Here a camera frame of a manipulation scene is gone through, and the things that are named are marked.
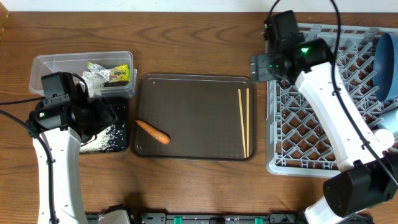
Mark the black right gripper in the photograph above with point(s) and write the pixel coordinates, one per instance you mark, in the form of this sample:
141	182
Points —
258	71

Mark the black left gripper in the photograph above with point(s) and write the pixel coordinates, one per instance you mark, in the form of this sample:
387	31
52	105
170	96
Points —
107	115

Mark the white tissue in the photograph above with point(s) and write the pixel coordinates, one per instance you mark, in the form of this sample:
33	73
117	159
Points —
94	81

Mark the wooden chopstick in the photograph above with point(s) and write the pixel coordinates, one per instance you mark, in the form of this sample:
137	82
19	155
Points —
242	122

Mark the yellow snack wrapper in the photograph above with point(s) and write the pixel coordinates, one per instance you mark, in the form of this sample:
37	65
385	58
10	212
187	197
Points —
117	74

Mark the orange carrot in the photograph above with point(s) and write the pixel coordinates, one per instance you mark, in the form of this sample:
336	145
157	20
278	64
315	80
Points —
155	133

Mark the dark blue plate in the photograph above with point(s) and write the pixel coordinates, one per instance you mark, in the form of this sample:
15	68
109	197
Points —
385	65

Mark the light blue small cup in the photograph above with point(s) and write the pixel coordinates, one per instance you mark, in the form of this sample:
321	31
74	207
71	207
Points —
389	121

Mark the pink paper cup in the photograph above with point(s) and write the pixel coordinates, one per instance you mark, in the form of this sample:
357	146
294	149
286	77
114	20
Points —
385	137

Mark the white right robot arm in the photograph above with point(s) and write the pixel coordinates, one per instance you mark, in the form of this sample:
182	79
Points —
368	171

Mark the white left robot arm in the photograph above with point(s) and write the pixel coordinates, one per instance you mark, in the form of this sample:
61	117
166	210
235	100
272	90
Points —
64	119

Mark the black waste tray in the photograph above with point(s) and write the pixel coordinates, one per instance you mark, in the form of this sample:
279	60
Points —
120	107

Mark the clear plastic waste bin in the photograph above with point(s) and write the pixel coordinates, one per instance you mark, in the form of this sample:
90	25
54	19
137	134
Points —
77	63

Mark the grey dishwasher rack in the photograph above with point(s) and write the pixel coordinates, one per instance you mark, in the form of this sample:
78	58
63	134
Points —
296	143

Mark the spilled white rice pile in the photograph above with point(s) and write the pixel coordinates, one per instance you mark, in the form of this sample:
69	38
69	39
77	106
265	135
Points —
111	139

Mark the brown serving tray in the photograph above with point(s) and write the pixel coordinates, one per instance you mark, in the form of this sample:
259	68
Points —
200	115

